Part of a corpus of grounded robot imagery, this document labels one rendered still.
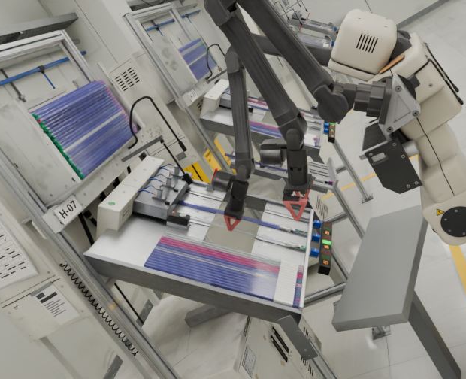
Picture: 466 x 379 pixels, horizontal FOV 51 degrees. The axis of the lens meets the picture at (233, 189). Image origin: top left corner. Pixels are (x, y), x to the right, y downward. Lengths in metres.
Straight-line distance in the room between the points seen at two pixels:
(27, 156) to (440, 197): 1.27
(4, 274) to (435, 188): 1.40
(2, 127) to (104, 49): 3.46
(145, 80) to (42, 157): 1.36
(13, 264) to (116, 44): 3.51
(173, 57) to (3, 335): 1.87
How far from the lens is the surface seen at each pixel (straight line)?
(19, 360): 3.26
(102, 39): 5.09
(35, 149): 1.68
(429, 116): 1.46
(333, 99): 1.25
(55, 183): 1.69
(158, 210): 1.84
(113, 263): 1.61
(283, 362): 2.09
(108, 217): 1.77
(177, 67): 2.95
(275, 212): 2.06
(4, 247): 1.78
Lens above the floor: 1.52
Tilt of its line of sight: 15 degrees down
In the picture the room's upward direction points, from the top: 33 degrees counter-clockwise
